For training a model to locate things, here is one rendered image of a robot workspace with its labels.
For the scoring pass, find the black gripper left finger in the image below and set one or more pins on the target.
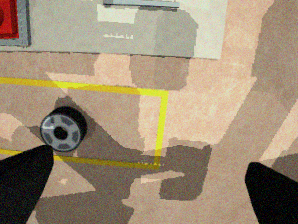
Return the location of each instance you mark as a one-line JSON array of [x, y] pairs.
[[22, 180]]

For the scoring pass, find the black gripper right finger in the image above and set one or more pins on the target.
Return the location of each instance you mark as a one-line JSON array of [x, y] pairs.
[[274, 196]]

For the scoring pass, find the yellow rectangular outline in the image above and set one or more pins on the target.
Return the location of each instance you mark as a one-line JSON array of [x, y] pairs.
[[109, 88]]

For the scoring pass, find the black wheel with grey hub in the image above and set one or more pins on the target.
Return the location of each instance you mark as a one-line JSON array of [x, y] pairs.
[[68, 118]]

